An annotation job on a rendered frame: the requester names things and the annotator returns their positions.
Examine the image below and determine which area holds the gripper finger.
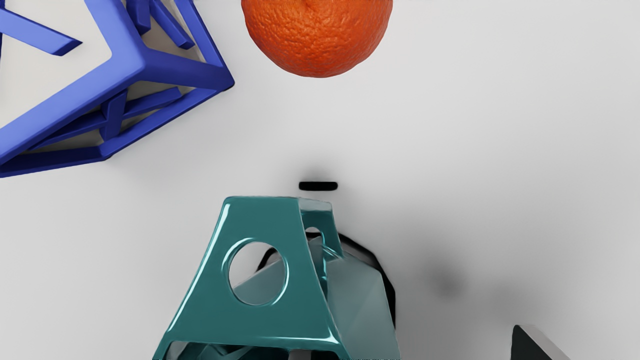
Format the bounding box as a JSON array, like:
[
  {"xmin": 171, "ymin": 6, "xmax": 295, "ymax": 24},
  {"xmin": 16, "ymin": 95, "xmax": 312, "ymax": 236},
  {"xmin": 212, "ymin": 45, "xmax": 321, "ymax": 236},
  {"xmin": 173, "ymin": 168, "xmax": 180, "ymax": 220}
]
[{"xmin": 511, "ymin": 324, "xmax": 572, "ymax": 360}]

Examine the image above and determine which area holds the teal faceted mug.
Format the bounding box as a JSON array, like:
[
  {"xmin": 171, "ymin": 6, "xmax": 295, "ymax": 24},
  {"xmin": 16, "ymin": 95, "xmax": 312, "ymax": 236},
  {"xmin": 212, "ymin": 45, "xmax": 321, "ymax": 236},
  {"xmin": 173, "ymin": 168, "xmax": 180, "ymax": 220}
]
[{"xmin": 152, "ymin": 196, "xmax": 402, "ymax": 360}]

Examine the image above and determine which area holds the orange fruit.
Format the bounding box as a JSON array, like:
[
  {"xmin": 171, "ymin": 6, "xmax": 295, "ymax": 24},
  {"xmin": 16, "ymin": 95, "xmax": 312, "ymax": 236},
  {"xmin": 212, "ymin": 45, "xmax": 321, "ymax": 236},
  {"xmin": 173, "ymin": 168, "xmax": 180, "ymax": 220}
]
[{"xmin": 241, "ymin": 0, "xmax": 394, "ymax": 79}]

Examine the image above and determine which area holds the blue wireframe basket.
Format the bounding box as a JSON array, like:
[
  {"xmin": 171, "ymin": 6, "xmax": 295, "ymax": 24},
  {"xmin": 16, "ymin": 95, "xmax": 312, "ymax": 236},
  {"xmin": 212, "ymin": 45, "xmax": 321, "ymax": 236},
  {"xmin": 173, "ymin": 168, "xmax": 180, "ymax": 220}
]
[{"xmin": 0, "ymin": 0, "xmax": 235, "ymax": 179}]

